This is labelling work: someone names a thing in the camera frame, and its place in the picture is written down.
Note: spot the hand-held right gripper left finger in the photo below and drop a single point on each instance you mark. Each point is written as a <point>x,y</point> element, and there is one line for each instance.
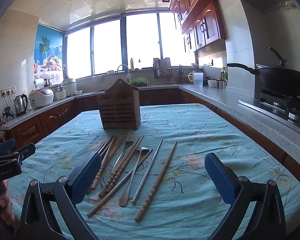
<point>88,177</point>

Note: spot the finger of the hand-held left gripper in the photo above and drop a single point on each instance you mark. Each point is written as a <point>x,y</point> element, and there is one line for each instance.
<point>5,145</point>
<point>26,151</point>

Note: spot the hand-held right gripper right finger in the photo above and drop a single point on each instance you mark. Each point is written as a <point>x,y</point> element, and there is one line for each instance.
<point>220,177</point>

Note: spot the pile of wooden chopsticks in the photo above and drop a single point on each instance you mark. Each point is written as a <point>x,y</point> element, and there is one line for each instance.
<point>126,178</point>

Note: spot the dark thin chopstick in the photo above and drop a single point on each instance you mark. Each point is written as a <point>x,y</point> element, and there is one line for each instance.
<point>106,143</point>

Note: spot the metal spoon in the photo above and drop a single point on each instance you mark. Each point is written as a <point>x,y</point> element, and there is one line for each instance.
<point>133,176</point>

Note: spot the wooden fork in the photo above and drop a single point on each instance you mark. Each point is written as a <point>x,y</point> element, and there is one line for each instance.
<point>126,143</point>

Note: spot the metal chopstick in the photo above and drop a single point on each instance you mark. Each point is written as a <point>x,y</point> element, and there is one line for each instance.
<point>147,170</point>

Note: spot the long wooden chopstick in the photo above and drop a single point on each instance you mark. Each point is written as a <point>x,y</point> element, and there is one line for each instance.
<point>156,181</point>

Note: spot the wooden slatted utensil holder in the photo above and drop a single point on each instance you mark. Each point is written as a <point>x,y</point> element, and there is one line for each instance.
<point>118,115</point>

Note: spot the person's left hand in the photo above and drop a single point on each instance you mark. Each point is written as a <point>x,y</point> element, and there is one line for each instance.
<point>5,200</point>

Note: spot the small black tripod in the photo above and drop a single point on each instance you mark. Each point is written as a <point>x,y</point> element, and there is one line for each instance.
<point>7,113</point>

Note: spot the wooden base cabinets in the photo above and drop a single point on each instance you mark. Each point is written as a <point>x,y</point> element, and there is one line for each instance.
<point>52,120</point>

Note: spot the steel electric kettle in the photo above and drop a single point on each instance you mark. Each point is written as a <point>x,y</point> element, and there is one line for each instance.
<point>20,103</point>

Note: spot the teal floral tablecloth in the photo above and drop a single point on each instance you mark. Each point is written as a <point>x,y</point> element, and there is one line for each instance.
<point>202,135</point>

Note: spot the white pink rice cooker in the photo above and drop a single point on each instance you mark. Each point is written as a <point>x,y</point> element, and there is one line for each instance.
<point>41,97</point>

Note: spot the small white steamer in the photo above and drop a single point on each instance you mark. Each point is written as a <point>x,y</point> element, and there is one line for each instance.
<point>60,93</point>

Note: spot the paper towel roll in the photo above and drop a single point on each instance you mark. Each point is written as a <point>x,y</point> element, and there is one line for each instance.
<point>39,83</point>

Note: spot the grey speckled kitchen countertop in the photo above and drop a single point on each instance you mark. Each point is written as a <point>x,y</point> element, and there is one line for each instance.
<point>227,100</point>

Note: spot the white cooking pot appliance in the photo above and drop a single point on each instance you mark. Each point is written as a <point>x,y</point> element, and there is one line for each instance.
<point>69,86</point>

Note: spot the white spice jar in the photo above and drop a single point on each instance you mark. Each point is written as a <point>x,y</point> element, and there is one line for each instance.
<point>221,85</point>
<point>224,85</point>

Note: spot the white rectangular container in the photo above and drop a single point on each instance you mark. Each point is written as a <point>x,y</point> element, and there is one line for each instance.
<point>211,83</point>

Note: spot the gas stove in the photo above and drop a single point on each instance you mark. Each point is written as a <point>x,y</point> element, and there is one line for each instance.
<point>277,102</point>

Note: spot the clear plastic pitcher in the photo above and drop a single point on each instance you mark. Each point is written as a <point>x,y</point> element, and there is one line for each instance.
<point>198,80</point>

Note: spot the cooking oil bottle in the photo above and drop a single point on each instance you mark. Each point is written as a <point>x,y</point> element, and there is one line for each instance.
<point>224,73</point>

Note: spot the green colander with vegetables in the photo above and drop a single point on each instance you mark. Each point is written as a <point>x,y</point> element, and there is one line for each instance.
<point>138,81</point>

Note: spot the scissors holder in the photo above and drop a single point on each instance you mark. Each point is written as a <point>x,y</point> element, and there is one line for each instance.
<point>180,73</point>

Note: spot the small white bowl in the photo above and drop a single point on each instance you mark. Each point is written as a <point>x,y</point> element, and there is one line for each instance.
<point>195,65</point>

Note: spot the kitchen faucet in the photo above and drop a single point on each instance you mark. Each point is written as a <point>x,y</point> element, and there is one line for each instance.
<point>122,67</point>

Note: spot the black wok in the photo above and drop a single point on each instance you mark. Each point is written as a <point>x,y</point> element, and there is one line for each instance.
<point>282,78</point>

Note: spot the yellow bottle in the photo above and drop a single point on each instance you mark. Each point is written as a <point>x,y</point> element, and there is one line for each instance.
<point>132,64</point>

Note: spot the knife and utensil rack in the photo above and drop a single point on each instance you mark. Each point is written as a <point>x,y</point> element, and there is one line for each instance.
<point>162,67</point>

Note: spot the kitchen window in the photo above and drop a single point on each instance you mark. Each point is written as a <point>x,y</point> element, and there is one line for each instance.
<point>107,47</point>

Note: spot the wall power socket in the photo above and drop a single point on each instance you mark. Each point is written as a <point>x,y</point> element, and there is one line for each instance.
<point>8,91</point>

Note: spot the palm tree wall poster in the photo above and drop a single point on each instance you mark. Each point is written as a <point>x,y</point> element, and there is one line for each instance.
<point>48,50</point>

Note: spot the wooden wall cabinets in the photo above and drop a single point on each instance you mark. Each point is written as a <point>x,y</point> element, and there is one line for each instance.
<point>210,25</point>

